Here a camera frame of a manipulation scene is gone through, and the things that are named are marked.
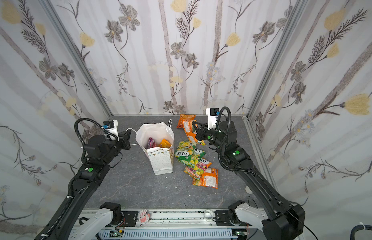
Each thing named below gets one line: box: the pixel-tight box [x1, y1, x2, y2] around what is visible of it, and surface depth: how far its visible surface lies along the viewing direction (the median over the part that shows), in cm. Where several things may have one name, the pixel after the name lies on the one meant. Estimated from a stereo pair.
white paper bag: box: [135, 119, 175, 176], surface depth 83 cm
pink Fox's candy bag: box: [183, 157, 213, 180], surface depth 89 cm
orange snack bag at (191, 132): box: [182, 119, 206, 147], surface depth 72 cm
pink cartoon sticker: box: [139, 209, 149, 226], surface depth 74 cm
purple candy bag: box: [147, 137, 157, 149], surface depth 90 cm
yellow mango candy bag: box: [158, 138, 172, 149], surface depth 94 cm
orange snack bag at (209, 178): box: [192, 168, 219, 189], surface depth 86 cm
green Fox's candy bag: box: [174, 140, 206, 168], surface depth 96 cm
